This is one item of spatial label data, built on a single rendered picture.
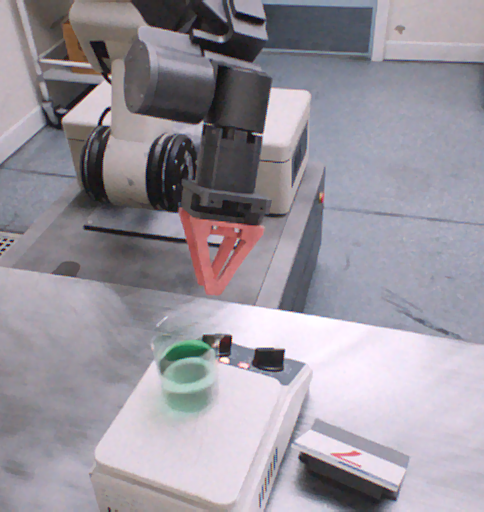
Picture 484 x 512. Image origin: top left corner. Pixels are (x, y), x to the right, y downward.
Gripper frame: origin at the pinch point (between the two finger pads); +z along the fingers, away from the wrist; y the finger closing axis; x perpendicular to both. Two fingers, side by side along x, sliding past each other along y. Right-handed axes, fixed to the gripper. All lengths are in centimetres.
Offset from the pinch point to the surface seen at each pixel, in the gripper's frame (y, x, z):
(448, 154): -161, 131, -22
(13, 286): -24.2, -18.4, 8.5
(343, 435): 7.3, 13.2, 11.8
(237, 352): -0.2, 4.0, 7.1
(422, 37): -237, 153, -79
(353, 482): 12.1, 12.1, 13.4
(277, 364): 3.5, 7.0, 6.7
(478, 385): 6.0, 27.6, 6.6
